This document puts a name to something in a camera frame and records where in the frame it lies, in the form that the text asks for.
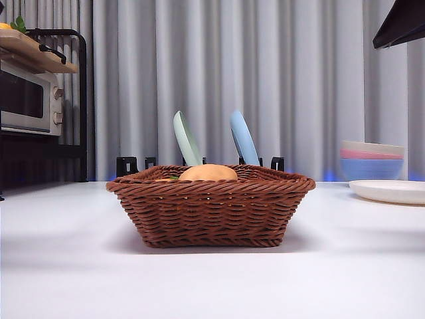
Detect cream plate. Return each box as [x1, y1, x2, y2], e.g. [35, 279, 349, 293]
[348, 179, 425, 205]

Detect pale blue plate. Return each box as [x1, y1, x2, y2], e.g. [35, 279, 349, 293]
[229, 110, 261, 167]

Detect brown potato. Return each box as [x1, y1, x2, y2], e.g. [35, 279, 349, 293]
[178, 163, 239, 182]

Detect pink bowl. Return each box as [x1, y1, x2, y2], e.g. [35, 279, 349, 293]
[339, 148, 405, 160]

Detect black dish rack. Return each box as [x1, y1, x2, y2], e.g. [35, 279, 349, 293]
[115, 155, 285, 174]

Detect blue bowl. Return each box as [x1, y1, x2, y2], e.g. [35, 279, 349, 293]
[339, 158, 405, 182]

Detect black metal handle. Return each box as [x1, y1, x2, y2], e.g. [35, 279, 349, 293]
[39, 44, 68, 65]

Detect pale green plate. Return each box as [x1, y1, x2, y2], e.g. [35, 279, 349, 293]
[172, 110, 203, 167]

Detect brown wicker basket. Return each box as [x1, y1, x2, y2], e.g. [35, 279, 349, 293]
[106, 163, 316, 249]

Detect grey pleated curtain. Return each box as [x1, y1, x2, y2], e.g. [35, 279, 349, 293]
[0, 0, 425, 182]

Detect cream bowl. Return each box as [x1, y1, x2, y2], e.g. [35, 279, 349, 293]
[340, 140, 406, 156]

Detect green leaves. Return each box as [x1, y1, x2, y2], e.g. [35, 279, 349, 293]
[9, 15, 28, 35]

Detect silver toaster oven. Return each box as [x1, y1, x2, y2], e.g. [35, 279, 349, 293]
[0, 61, 64, 136]

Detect black metal shelf frame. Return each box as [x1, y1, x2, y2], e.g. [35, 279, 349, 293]
[25, 29, 90, 183]

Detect wooden board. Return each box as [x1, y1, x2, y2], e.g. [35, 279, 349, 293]
[0, 28, 80, 74]

